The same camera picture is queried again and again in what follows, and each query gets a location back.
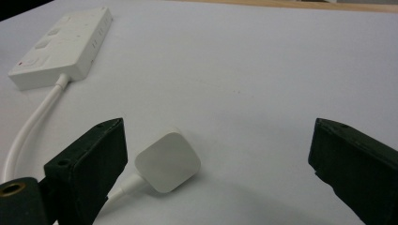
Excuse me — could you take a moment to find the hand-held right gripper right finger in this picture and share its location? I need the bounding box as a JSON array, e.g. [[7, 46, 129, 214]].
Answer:
[[307, 117, 398, 225]]

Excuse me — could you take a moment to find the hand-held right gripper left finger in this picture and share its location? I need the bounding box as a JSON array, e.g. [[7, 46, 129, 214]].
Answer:
[[43, 117, 129, 225]]

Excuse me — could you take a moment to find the white power plug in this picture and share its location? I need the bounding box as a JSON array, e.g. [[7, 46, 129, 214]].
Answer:
[[120, 127, 202, 195]]

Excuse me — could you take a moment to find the white power strip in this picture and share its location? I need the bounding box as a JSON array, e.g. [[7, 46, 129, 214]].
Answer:
[[8, 7, 114, 92]]

